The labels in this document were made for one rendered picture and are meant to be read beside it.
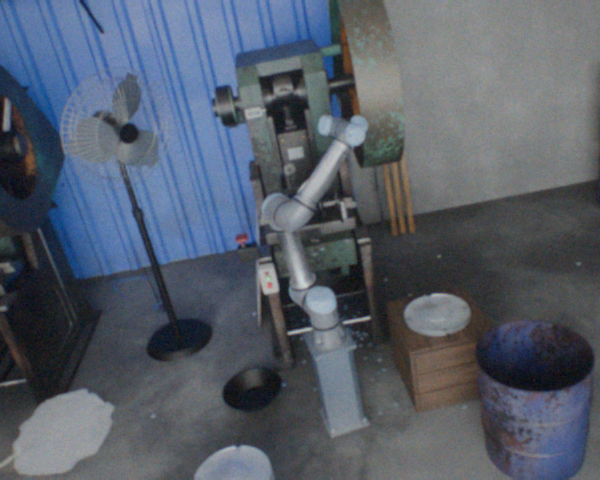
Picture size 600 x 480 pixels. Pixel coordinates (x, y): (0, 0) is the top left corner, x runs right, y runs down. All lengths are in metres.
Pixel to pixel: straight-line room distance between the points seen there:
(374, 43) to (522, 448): 1.65
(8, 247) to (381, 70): 2.21
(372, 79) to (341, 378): 1.25
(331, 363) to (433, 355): 0.44
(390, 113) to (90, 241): 2.64
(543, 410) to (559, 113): 2.71
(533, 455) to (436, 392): 0.55
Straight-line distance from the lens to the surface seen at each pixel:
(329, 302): 2.57
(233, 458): 2.54
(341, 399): 2.83
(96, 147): 3.12
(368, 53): 2.65
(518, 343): 2.75
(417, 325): 2.87
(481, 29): 4.38
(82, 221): 4.61
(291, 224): 2.40
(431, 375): 2.87
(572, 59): 4.65
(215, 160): 4.31
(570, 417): 2.51
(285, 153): 3.02
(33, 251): 3.77
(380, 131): 2.72
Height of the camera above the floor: 2.07
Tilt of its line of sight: 27 degrees down
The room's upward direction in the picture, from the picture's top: 11 degrees counter-clockwise
